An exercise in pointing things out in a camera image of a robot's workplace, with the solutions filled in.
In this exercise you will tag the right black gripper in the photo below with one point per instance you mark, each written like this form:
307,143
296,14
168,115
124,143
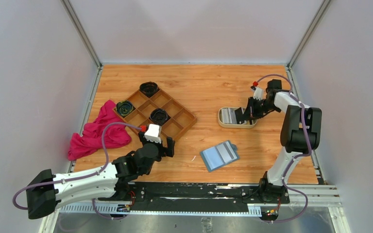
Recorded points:
251,112

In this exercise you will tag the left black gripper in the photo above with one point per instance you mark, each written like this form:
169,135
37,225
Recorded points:
168,150

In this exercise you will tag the stack of credit cards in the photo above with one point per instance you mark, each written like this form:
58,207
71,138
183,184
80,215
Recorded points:
228,116

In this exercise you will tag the beige oval card tray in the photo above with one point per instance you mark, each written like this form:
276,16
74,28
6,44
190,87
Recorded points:
248,124

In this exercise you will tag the blue leather card holder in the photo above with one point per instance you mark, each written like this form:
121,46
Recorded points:
219,155

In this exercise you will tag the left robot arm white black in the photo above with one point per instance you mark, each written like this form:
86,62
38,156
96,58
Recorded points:
48,191

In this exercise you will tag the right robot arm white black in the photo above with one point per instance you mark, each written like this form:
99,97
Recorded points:
300,133

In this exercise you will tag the brown wooden grid tray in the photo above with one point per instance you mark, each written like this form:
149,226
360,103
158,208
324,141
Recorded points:
181,119

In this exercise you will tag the pink crumpled cloth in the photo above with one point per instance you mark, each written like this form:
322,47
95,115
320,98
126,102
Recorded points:
90,140

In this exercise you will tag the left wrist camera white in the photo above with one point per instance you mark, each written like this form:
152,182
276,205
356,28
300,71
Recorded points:
152,133

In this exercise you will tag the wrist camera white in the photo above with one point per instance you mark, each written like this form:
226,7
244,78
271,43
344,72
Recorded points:
258,93
152,133

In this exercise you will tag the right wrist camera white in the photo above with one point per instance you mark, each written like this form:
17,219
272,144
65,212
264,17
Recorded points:
258,93

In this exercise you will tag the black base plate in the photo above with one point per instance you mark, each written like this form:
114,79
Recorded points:
192,197

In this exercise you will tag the aluminium frame rail front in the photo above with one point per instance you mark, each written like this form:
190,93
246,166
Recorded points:
299,195

